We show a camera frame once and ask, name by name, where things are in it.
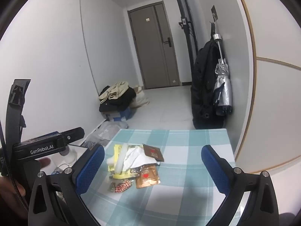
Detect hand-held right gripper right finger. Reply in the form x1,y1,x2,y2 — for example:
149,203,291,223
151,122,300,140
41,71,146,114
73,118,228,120
201,145,280,226

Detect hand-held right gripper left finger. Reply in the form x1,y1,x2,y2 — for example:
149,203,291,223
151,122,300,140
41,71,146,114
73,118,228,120
28,144,105,226

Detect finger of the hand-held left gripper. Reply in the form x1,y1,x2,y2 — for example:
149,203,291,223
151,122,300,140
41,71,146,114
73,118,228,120
56,127,85,146

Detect yellow printed packet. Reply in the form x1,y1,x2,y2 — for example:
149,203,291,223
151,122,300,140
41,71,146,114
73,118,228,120
108,144,137,180

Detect translucent white plastic wrapper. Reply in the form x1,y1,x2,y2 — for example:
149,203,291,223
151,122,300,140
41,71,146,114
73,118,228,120
114,143,130,175

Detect red white wrapper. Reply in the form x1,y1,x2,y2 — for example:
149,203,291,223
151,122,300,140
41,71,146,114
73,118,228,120
109,179,132,193

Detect white tissue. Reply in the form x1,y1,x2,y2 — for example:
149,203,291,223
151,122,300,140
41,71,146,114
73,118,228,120
122,146,157,170

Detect silver printed snack wrapper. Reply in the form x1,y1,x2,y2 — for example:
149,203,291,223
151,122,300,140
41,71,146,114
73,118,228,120
130,162,156,173

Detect orange brown sachet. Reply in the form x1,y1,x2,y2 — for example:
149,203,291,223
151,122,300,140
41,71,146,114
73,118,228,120
135,165,161,189

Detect dark brown sachet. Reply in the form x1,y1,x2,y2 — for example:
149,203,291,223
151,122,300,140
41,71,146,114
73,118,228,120
142,144,164,163

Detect person's left hand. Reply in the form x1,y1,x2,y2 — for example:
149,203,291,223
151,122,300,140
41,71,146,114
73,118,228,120
0,158,51,219

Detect grey plastic mailing bag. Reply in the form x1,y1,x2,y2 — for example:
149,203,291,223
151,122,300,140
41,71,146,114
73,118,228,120
90,120,129,144

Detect teal checked tablecloth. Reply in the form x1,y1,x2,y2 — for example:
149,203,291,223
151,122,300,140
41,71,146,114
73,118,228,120
80,129,236,226

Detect black folded clothes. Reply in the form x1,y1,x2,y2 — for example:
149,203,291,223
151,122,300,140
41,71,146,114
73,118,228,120
99,87,137,113

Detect beige folded clothes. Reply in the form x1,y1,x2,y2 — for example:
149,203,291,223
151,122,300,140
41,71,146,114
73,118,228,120
98,81,129,104

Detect cream tote bag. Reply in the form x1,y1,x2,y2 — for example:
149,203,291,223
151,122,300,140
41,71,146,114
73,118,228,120
130,85,150,109

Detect silver folded umbrella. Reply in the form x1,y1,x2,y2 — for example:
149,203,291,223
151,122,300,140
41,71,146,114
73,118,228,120
212,33,233,116

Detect black backpack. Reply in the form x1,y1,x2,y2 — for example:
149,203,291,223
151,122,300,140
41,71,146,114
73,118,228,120
190,39,227,130

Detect grey room door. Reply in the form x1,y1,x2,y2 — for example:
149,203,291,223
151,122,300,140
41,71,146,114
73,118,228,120
127,1,181,90

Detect black framed glass door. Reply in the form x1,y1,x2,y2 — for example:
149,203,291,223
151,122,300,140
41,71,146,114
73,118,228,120
170,0,199,62

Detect metal wall hook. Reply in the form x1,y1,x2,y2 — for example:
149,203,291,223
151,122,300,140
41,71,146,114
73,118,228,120
210,5,218,34

